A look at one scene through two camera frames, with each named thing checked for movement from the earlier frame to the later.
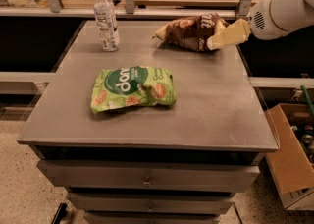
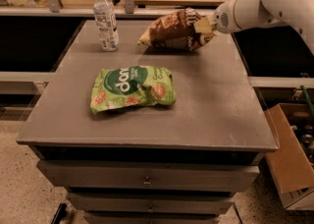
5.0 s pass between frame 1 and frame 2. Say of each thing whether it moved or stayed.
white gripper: moved
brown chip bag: moved
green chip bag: stayed
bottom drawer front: stayed
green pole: stayed
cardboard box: stayed
